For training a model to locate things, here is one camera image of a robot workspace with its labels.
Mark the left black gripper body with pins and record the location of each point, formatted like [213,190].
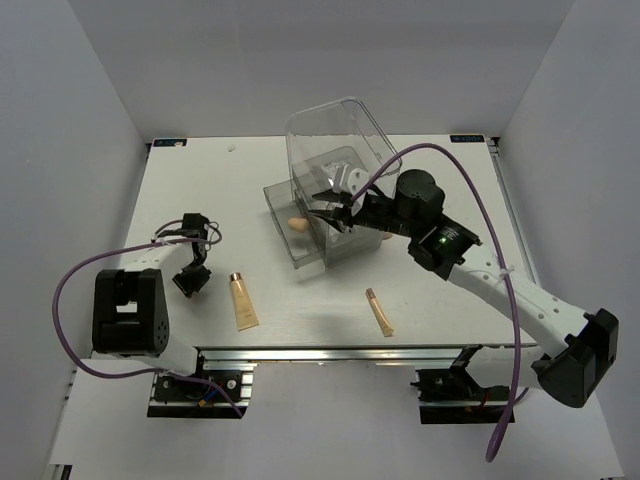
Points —
[192,276]

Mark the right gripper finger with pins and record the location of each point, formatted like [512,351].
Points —
[330,196]
[335,218]

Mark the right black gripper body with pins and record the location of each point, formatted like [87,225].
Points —
[379,214]

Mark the clear plastic organizer box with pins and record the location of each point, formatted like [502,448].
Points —
[332,150]

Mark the white sachet packet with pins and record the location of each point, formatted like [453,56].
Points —
[332,168]

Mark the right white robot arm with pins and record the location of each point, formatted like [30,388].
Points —
[575,348]

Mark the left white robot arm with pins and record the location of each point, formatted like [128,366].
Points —
[130,309]

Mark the right blue table label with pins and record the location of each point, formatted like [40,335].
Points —
[467,138]

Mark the blue table label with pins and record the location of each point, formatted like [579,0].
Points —
[467,138]
[169,142]

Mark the left blue table label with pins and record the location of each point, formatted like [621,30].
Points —
[169,142]

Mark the wide gold cream tube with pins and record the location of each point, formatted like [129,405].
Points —
[245,313]

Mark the thin gold cream tube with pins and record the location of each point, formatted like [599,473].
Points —
[379,314]

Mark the aluminium front rail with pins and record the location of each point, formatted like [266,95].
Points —
[384,354]

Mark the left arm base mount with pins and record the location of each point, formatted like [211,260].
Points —
[223,393]

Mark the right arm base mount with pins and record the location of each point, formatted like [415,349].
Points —
[447,399]

